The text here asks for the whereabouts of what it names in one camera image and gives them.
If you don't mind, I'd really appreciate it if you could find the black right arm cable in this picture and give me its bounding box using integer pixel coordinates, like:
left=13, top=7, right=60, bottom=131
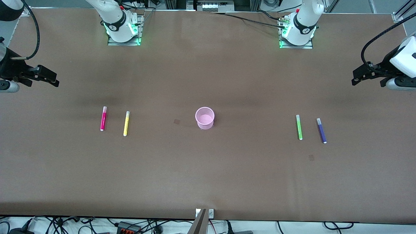
left=10, top=0, right=40, bottom=60

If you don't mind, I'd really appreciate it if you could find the black orange power strip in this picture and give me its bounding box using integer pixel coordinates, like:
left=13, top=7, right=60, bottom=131
left=116, top=221, right=142, bottom=234

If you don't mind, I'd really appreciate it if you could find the grey camera mount pole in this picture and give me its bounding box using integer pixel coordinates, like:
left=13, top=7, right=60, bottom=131
left=188, top=209, right=208, bottom=234

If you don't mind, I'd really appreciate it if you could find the long black table cable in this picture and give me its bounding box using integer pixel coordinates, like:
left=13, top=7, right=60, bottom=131
left=211, top=12, right=286, bottom=29

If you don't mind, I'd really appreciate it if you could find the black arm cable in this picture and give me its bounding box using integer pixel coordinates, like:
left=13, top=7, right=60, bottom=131
left=10, top=0, right=40, bottom=60
left=361, top=13, right=416, bottom=73

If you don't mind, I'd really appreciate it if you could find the grey electrical terminal block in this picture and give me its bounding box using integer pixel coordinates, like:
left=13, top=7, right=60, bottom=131
left=195, top=0, right=235, bottom=13

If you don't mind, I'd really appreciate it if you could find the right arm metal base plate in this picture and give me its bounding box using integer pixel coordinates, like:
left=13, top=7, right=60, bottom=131
left=107, top=15, right=143, bottom=46

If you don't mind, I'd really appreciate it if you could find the pink cup holder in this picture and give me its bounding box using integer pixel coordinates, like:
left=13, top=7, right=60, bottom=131
left=195, top=107, right=215, bottom=130

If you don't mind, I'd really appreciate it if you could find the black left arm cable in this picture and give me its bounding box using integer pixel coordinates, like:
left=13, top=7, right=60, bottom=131
left=361, top=13, right=416, bottom=73

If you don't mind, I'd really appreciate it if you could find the white metal bracket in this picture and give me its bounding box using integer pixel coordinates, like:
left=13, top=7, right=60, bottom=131
left=195, top=209, right=215, bottom=219

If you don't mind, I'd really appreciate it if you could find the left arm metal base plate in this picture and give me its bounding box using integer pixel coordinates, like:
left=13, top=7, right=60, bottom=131
left=279, top=19, right=314, bottom=49

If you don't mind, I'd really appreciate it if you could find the short black table cable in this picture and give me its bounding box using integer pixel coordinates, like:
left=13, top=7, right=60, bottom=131
left=256, top=10, right=282, bottom=21

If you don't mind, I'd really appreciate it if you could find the purple marker pen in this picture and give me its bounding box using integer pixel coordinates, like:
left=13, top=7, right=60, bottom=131
left=317, top=118, right=327, bottom=144

